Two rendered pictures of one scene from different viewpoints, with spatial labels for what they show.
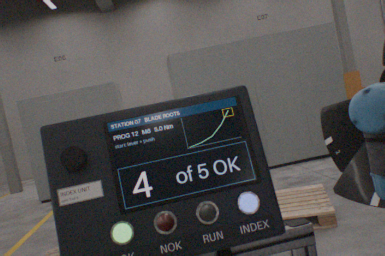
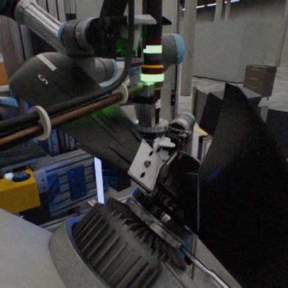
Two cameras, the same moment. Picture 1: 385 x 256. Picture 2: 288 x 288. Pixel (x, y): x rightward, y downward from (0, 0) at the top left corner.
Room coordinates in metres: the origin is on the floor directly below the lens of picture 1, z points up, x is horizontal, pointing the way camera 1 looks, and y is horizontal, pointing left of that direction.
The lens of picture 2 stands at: (1.44, -0.83, 1.46)
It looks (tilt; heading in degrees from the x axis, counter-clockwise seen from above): 23 degrees down; 155
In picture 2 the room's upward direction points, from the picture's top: straight up
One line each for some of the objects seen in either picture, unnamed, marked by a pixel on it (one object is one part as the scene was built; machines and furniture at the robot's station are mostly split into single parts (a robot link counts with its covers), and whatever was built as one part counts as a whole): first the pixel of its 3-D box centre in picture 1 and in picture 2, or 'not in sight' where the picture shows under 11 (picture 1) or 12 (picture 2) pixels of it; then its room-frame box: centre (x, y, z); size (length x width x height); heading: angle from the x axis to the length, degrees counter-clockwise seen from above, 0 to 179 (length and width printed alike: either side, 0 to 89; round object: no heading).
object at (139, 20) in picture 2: not in sight; (135, 33); (0.98, -0.63, 1.48); 0.09 x 0.03 x 0.06; 8
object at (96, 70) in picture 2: not in sight; (85, 74); (0.71, -0.67, 1.38); 0.11 x 0.08 x 0.11; 138
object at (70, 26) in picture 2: not in sight; (78, 36); (0.72, -0.68, 1.48); 0.11 x 0.08 x 0.09; 17
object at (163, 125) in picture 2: not in sight; (150, 105); (1.00, -0.61, 1.34); 0.09 x 0.07 x 0.10; 132
